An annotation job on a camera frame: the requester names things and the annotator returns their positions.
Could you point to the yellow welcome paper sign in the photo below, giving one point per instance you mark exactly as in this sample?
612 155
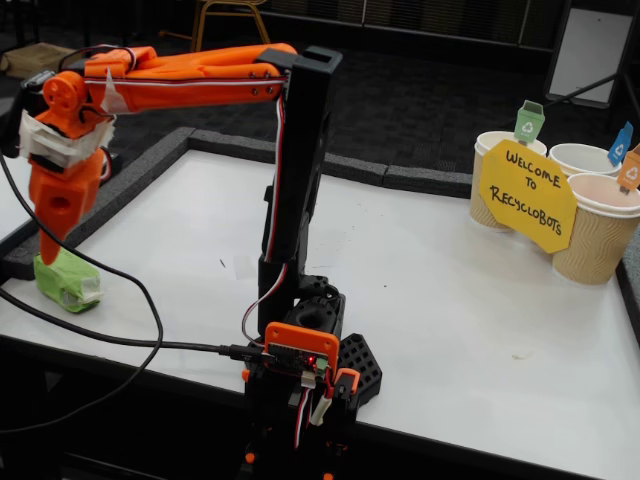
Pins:
530 200

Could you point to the orange and black robot arm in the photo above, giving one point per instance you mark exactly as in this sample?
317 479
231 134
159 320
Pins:
300 150

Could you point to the short dark grey foam strip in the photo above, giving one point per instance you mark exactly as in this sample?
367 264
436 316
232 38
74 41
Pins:
440 180

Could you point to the orange recycling bin tag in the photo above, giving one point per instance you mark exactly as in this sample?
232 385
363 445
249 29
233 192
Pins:
632 172

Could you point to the gold metal frame chair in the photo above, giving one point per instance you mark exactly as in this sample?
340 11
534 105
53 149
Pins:
230 15

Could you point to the white panel black frame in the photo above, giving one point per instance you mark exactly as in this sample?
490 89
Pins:
585 50

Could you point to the brown cardboard box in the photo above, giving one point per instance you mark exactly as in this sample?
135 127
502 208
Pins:
30 60

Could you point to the white table black edge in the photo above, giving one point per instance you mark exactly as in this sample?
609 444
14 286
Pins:
12 205

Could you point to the clear tape patch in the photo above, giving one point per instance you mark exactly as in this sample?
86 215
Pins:
243 266

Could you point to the ribbed beige paper cup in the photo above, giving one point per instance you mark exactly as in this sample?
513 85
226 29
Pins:
580 157
482 220
595 245

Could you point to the controller board orange mount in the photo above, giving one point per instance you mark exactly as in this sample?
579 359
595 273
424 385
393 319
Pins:
300 345

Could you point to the orange taped gripper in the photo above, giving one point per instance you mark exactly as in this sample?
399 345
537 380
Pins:
59 196

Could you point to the blue recycling bin tag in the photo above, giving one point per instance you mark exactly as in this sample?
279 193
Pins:
620 147

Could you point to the long dark grey foam strip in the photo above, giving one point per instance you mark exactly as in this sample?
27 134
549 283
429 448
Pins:
225 142

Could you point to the green paper rubbish packet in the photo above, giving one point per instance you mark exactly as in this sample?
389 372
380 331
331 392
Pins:
67 282

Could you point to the black robot base clamp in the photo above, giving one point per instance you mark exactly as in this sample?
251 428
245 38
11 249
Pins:
360 360

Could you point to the black metal stand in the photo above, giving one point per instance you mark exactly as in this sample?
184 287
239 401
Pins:
582 89

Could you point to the green recycling bin tag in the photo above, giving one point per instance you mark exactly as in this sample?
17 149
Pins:
527 125

